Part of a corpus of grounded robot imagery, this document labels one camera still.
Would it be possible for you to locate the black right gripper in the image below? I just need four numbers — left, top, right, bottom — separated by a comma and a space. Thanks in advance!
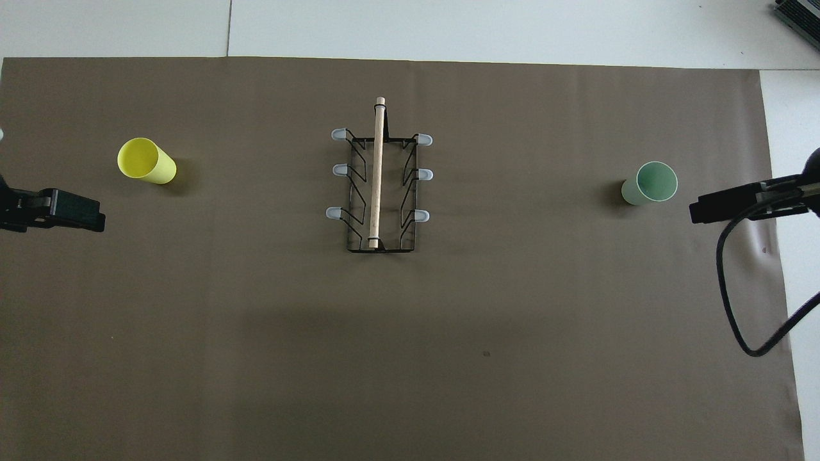
689, 173, 820, 225

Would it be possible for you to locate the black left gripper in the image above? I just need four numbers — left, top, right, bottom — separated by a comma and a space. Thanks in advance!
0, 173, 107, 233

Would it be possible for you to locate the pale green plastic cup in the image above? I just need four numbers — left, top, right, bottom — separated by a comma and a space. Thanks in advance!
621, 161, 678, 207

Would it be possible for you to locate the yellow plastic cup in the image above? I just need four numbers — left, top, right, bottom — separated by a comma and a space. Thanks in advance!
117, 137, 177, 185

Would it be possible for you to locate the grey ribbed device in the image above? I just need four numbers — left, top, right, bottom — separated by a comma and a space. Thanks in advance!
773, 0, 820, 33

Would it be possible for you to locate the brown paper table mat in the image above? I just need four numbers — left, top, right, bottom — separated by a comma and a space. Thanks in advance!
0, 56, 805, 461

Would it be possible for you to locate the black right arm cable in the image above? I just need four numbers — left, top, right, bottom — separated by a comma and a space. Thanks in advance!
716, 186, 820, 358

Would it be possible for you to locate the black wire cup rack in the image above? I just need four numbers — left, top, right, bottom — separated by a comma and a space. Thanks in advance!
325, 97, 434, 254

